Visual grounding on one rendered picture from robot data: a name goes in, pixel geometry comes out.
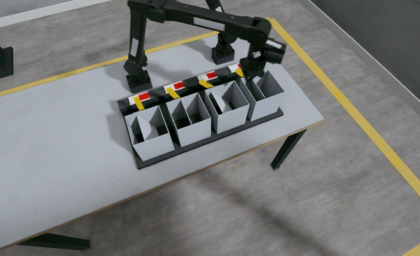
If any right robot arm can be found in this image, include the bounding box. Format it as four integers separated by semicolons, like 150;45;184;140
124;0;286;88

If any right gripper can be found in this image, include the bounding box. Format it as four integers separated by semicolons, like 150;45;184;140
238;56;264;84

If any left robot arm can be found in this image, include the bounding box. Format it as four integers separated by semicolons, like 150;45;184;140
205;0;237;59

